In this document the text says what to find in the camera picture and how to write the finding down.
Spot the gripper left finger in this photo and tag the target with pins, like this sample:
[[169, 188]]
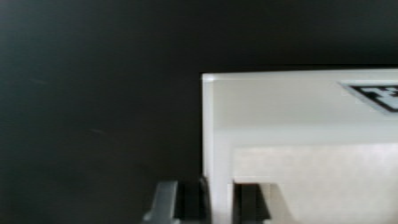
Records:
[[180, 206]]

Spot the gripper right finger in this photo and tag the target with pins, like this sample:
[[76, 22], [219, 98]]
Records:
[[249, 205]]

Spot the large white drawer cabinet box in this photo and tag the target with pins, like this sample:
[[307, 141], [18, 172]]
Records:
[[300, 138]]

